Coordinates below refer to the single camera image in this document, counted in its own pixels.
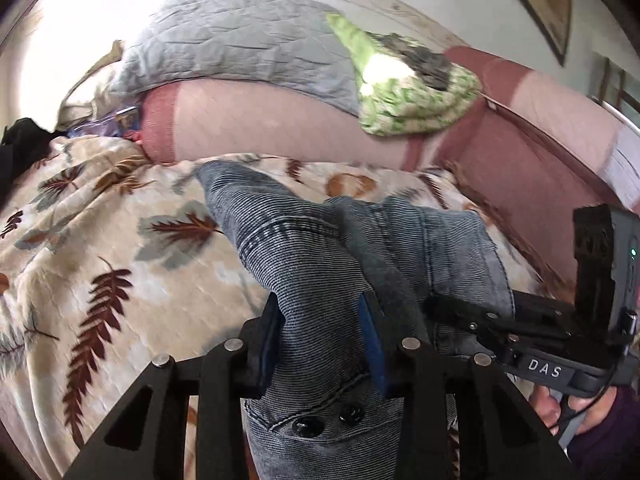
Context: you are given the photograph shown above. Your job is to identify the person's right hand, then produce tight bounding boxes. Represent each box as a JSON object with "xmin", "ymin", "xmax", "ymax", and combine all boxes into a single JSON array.
[{"xmin": 529, "ymin": 385, "xmax": 618, "ymax": 436}]

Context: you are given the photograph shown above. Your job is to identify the grey quilted pillow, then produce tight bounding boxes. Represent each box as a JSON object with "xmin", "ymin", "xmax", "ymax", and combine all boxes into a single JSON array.
[{"xmin": 107, "ymin": 0, "xmax": 363, "ymax": 117}]

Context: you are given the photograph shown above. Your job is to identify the green patterned quilt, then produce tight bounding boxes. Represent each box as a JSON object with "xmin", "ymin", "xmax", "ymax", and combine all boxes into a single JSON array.
[{"xmin": 326, "ymin": 12, "xmax": 483, "ymax": 137}]

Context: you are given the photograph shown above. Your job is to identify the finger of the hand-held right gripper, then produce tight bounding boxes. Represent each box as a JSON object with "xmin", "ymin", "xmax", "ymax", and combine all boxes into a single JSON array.
[
  {"xmin": 424, "ymin": 292, "xmax": 516, "ymax": 348},
  {"xmin": 512, "ymin": 291, "xmax": 576, "ymax": 333}
]

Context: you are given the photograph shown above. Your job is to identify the black garment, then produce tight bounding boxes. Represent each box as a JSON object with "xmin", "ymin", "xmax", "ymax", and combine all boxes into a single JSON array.
[{"xmin": 0, "ymin": 117, "xmax": 53, "ymax": 191}]

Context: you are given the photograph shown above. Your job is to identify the person's right forearm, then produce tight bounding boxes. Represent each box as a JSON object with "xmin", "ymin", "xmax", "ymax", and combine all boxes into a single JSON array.
[{"xmin": 567, "ymin": 385, "xmax": 640, "ymax": 480}]

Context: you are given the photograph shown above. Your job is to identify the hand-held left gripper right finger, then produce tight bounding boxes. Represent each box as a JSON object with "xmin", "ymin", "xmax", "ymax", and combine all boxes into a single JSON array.
[{"xmin": 357, "ymin": 291, "xmax": 571, "ymax": 480}]

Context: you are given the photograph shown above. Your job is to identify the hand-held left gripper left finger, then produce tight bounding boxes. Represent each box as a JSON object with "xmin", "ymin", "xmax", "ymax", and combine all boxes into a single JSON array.
[{"xmin": 62, "ymin": 291, "xmax": 287, "ymax": 480}]

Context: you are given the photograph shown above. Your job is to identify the small grey cloth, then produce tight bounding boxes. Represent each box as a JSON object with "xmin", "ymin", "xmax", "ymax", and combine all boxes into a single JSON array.
[{"xmin": 380, "ymin": 32, "xmax": 453, "ymax": 91}]

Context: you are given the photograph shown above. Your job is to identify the purple plastic packet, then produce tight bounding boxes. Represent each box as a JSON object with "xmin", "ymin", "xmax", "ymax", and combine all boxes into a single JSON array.
[{"xmin": 67, "ymin": 106, "xmax": 146, "ymax": 143}]

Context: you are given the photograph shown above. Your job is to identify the grey denim pants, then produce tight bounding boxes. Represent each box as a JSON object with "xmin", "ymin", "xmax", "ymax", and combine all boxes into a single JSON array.
[{"xmin": 194, "ymin": 159, "xmax": 516, "ymax": 480}]

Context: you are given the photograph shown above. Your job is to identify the leaf print blanket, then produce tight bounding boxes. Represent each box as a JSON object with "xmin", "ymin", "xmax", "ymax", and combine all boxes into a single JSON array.
[{"xmin": 0, "ymin": 135, "xmax": 556, "ymax": 480}]

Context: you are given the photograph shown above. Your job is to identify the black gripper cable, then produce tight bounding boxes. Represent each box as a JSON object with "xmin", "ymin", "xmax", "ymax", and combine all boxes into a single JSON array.
[{"xmin": 552, "ymin": 310, "xmax": 640, "ymax": 441}]

